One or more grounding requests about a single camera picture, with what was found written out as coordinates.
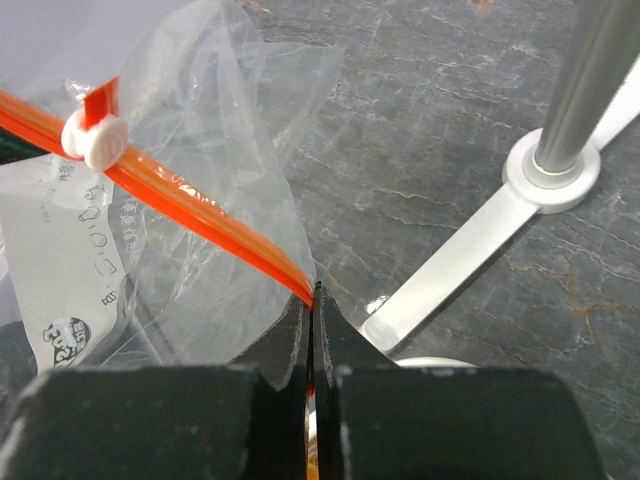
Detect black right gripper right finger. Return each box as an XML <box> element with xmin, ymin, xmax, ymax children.
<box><xmin>311</xmin><ymin>286</ymin><xmax>606</xmax><ymax>479</ymax></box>

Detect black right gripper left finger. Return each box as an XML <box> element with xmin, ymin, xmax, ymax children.
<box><xmin>1</xmin><ymin>299</ymin><xmax>310</xmax><ymax>479</ymax></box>

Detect clear zip bag orange zipper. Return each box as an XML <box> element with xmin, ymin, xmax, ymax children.
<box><xmin>1</xmin><ymin>1</ymin><xmax>344</xmax><ymax>372</ymax></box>

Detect silver white clothes rack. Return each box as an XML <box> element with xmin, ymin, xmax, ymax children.
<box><xmin>358</xmin><ymin>1</ymin><xmax>639</xmax><ymax>354</ymax></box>

